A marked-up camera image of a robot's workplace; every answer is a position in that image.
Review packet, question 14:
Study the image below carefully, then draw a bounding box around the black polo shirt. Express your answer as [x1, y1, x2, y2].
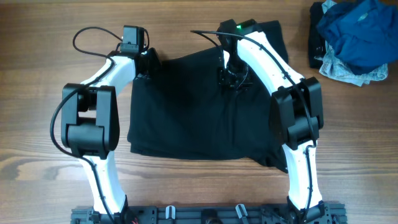
[126, 20, 290, 174]

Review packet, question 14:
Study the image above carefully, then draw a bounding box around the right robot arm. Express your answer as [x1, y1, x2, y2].
[216, 19, 323, 218]

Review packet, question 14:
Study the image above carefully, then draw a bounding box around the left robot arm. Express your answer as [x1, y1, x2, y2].
[61, 48, 161, 215]

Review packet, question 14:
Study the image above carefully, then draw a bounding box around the black garment in pile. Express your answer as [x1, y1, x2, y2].
[308, 2, 326, 69]

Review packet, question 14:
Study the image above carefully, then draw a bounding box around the light grey garment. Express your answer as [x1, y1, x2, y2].
[310, 0, 388, 86]

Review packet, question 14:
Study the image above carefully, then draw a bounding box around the blue garment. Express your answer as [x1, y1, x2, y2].
[317, 0, 397, 75]

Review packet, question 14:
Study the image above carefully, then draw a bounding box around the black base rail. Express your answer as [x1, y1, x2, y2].
[70, 203, 348, 224]

